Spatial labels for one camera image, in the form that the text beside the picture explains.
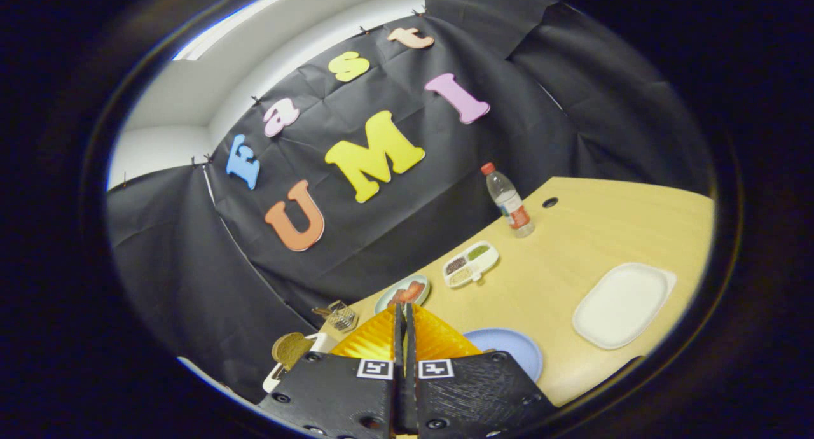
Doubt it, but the light green plate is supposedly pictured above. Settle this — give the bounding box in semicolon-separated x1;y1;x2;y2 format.
374;274;431;315

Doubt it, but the wire mesh basket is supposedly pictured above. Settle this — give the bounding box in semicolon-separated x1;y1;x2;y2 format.
312;300;358;333

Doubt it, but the clear red-capped water bottle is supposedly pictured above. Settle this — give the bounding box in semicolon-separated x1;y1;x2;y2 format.
481;162;535;239

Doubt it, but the white rectangular plate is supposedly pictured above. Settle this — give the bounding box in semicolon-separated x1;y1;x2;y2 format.
572;263;677;351

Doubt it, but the white toaster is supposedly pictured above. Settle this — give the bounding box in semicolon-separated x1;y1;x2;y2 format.
263;333;338;394

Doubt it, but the brown bread slice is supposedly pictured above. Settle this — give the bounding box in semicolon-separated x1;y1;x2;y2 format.
272;332;315;371

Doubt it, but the blue plate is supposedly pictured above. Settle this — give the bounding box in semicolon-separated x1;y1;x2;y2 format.
463;328;544;382

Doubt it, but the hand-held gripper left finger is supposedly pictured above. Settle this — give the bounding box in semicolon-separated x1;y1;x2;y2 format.
258;303;408;439

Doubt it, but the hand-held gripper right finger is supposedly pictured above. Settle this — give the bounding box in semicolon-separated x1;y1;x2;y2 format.
406;303;558;439

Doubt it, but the white divided condiment tray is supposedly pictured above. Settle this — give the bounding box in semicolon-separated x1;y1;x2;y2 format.
443;240;500;289

